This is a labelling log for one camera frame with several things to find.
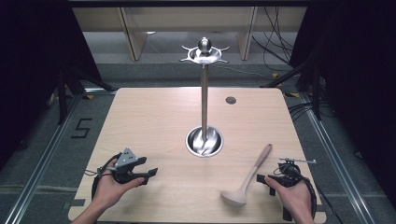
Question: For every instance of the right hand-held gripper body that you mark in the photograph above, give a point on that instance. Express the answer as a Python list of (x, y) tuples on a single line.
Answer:
[(288, 177)]

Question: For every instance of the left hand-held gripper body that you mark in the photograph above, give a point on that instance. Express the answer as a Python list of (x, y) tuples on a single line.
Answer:
[(124, 168)]

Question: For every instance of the steel utensil rack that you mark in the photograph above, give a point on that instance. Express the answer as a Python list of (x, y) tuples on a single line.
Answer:
[(204, 102)]

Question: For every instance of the person's right hand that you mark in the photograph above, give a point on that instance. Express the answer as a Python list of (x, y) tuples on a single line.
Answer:
[(295, 199)]

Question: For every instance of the person's left hand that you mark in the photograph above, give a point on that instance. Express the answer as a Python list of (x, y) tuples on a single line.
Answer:
[(107, 191)]

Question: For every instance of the black metal stand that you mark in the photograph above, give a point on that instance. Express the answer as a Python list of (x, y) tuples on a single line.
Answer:
[(316, 93), (62, 99)]

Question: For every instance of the dark curtain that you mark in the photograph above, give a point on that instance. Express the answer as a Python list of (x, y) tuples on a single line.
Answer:
[(28, 62), (361, 77)]

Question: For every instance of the metal floor rail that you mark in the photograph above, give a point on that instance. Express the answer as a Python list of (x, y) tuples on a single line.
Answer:
[(339, 155), (43, 155)]

